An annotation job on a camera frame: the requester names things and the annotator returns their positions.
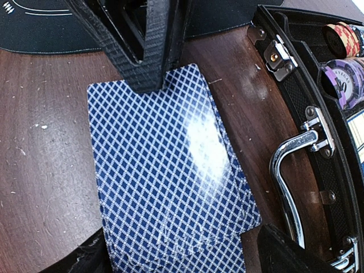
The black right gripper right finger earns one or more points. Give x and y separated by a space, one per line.
279 253

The grey card deck box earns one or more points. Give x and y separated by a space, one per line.
173 196

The cream card deck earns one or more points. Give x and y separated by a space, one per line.
356 126

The left outer poker chip row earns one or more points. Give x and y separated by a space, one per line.
344 40

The left inner poker chip row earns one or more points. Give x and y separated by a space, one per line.
346 79

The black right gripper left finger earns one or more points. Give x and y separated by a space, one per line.
91 256

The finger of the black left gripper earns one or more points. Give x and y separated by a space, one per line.
180 24
133 36

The poker chip row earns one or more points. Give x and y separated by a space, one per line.
346 79
344 40

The black poker chip case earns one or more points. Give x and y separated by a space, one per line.
317 172

